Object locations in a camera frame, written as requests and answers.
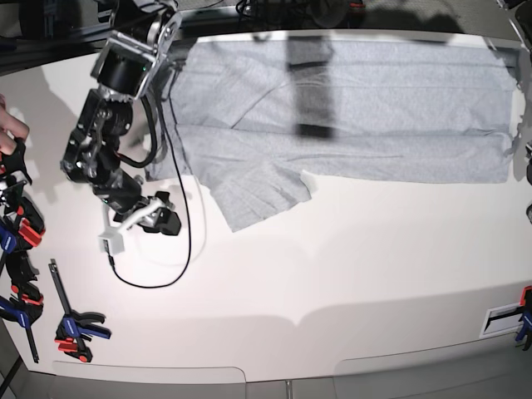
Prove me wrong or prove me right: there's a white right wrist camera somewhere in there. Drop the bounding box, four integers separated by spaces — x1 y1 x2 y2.
98 198 167 256

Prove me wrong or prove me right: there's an aluminium frame rail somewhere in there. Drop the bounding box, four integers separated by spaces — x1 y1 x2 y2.
1 8 111 47

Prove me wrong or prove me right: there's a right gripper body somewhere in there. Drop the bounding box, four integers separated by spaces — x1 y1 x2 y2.
92 172 173 223

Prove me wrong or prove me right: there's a dark object at right edge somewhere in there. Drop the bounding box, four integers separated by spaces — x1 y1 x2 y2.
525 204 532 224

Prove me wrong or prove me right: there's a blue red bar clamp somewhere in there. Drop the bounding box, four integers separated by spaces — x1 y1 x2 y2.
1 138 46 270

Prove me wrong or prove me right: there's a blue black bar clamp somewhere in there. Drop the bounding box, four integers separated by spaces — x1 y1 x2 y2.
1 251 43 363

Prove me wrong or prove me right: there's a small blue bar clamp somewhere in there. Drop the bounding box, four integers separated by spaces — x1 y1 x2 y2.
48 259 111 363

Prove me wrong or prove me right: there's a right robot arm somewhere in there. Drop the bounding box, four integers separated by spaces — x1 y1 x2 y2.
60 1 181 236

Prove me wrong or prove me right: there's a grey T-shirt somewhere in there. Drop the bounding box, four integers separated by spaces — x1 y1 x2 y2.
145 37 519 231

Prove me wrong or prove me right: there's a blue clamp at right edge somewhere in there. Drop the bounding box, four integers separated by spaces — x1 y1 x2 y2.
490 285 532 352

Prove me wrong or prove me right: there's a person hand at left edge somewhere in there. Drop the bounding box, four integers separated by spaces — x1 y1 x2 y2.
0 95 29 155

